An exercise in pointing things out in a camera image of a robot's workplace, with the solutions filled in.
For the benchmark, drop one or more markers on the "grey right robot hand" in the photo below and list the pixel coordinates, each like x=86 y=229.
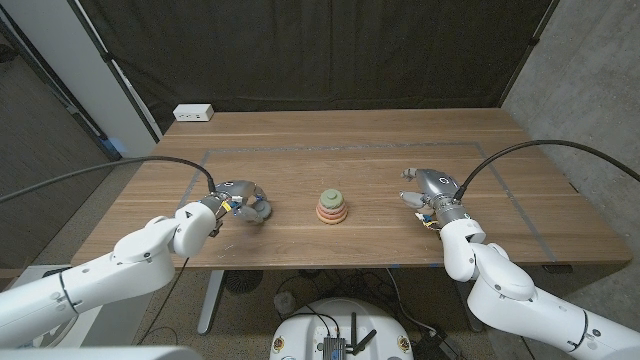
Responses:
x=440 y=187

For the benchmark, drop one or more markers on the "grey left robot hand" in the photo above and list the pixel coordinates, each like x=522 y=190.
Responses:
x=240 y=189

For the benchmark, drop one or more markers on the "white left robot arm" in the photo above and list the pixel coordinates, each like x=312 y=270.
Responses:
x=115 y=270

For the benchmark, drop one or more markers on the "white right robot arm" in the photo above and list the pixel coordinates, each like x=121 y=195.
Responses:
x=510 y=295

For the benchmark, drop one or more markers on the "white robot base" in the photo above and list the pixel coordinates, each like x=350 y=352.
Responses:
x=305 y=330

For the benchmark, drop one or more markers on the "white power strip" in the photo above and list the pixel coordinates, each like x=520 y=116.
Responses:
x=193 y=112

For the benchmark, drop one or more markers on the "black round floor object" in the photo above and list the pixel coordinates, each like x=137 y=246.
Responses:
x=242 y=280

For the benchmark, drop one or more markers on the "white table leg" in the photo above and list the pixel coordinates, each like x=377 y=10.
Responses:
x=210 y=300

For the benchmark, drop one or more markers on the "grey round floor object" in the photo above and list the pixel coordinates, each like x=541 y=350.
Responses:
x=285 y=302

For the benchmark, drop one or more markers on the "grey table leg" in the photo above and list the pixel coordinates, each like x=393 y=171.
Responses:
x=475 y=322

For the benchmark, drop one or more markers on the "black power adapter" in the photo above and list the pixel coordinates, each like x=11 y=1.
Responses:
x=437 y=345

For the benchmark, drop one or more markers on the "black backdrop curtain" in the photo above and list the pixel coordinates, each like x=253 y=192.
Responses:
x=320 y=50

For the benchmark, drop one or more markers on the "black backdrop stand pole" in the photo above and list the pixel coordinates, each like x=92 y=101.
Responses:
x=115 y=70
x=532 y=42

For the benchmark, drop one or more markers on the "black foot pedal blue pads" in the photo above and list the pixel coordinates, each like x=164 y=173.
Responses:
x=55 y=272

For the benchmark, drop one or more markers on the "white robot torso edge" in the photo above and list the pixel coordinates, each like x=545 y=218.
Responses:
x=100 y=354

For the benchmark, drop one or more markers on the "white sneaker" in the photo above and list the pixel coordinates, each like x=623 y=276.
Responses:
x=62 y=334

